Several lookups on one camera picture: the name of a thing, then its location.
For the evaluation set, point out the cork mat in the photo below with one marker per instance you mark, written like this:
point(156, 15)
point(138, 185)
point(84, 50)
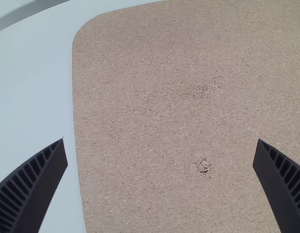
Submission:
point(176, 109)

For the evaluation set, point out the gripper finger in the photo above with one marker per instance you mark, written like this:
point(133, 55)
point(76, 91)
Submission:
point(283, 184)
point(25, 184)

